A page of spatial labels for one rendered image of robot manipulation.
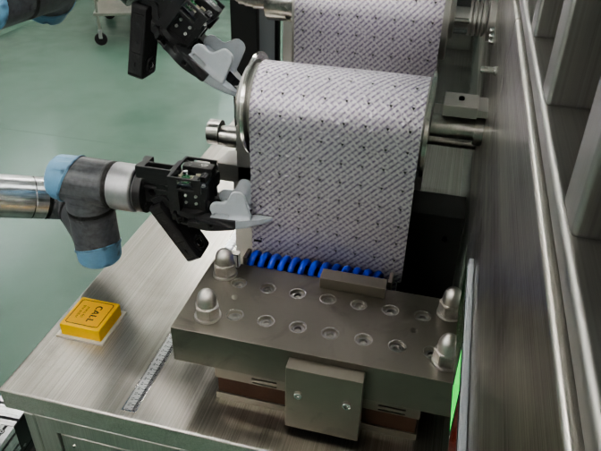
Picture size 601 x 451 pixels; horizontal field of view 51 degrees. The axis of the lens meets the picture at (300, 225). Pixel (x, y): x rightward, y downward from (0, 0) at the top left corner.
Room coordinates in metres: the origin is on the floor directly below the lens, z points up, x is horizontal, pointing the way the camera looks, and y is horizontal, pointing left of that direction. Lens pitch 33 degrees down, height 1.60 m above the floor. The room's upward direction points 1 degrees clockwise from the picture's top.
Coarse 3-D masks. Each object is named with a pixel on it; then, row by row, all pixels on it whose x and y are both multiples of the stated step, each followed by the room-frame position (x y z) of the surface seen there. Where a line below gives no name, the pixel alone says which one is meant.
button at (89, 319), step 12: (84, 300) 0.80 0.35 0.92; (96, 300) 0.80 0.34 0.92; (72, 312) 0.77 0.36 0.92; (84, 312) 0.77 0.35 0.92; (96, 312) 0.77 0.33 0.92; (108, 312) 0.77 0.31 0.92; (120, 312) 0.79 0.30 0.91; (60, 324) 0.74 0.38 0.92; (72, 324) 0.74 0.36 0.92; (84, 324) 0.74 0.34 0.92; (96, 324) 0.74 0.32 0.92; (108, 324) 0.75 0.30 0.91; (84, 336) 0.73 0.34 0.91; (96, 336) 0.73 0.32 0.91
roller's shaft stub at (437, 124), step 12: (432, 120) 0.80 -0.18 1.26; (444, 120) 0.79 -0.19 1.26; (456, 120) 0.79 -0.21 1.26; (468, 120) 0.79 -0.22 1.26; (480, 120) 0.78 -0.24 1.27; (432, 132) 0.79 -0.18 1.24; (444, 132) 0.79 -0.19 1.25; (456, 132) 0.78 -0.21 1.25; (468, 132) 0.78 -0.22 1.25; (480, 132) 0.77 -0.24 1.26; (480, 144) 0.78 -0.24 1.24
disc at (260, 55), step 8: (256, 56) 0.86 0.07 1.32; (264, 56) 0.89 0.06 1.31; (256, 64) 0.86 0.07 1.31; (248, 72) 0.83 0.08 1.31; (248, 80) 0.82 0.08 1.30; (248, 88) 0.82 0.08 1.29; (240, 104) 0.80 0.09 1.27; (240, 112) 0.80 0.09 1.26; (240, 120) 0.80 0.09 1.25; (240, 128) 0.80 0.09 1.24; (248, 136) 0.82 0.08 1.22; (248, 144) 0.82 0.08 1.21; (248, 152) 0.82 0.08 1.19
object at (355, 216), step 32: (256, 160) 0.80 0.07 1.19; (288, 160) 0.79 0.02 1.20; (256, 192) 0.80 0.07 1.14; (288, 192) 0.79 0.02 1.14; (320, 192) 0.78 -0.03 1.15; (352, 192) 0.77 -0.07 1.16; (384, 192) 0.76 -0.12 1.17; (288, 224) 0.79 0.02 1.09; (320, 224) 0.78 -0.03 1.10; (352, 224) 0.77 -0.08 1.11; (384, 224) 0.76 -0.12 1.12; (320, 256) 0.78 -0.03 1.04; (352, 256) 0.77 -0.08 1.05; (384, 256) 0.76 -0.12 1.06
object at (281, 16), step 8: (264, 0) 1.09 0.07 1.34; (272, 0) 1.09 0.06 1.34; (280, 0) 1.09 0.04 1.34; (288, 0) 1.08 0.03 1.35; (264, 8) 1.09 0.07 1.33; (272, 8) 1.09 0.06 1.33; (280, 8) 1.09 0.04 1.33; (288, 8) 1.09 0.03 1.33; (272, 16) 1.10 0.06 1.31; (280, 16) 1.09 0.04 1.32; (288, 16) 1.09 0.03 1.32
